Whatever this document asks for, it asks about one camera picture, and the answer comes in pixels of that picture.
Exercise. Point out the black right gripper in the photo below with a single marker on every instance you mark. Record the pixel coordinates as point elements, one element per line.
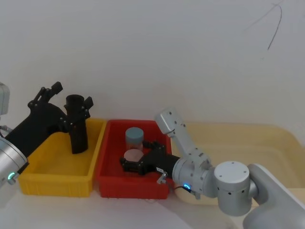
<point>159,163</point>

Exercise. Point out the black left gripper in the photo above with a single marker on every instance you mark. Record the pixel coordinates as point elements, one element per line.
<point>38,121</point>

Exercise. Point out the jar with pink lid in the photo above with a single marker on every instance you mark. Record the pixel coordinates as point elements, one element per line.
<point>133,155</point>

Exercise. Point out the black plastic cylinder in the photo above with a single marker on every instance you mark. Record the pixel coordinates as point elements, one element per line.
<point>78,142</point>

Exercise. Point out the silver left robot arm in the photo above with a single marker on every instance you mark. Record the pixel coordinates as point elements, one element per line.
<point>9,152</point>

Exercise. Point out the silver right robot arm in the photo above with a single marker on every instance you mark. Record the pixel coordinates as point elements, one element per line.
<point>231,176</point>

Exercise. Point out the jar with grey-blue lid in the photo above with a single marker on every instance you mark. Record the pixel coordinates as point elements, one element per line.
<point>134,136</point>

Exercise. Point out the red plastic bin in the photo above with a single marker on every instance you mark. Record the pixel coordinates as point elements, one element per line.
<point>114,181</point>

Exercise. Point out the yellow plastic bin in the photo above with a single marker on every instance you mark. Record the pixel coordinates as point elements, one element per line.
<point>59,167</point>

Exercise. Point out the white table cloth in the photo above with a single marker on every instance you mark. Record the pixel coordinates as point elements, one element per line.
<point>95,214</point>

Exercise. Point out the cream plastic tray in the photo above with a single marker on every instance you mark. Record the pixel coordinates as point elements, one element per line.
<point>238,143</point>

